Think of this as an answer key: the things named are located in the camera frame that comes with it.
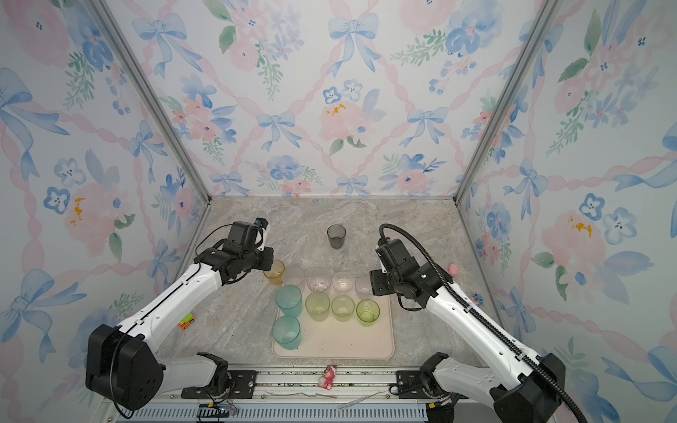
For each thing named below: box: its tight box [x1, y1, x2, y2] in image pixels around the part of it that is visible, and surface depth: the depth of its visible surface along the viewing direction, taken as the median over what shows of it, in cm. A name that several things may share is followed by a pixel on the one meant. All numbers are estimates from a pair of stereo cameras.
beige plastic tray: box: [272, 292, 395, 360], surface depth 83 cm
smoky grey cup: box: [327, 223, 347, 250], surface depth 105 cm
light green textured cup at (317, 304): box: [305, 291, 331, 323], surface depth 87 cm
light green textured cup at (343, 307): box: [331, 294, 356, 323], surface depth 84 cm
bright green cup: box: [356, 298, 381, 327], surface depth 87 cm
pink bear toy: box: [318, 363, 338, 391], surface depth 75 cm
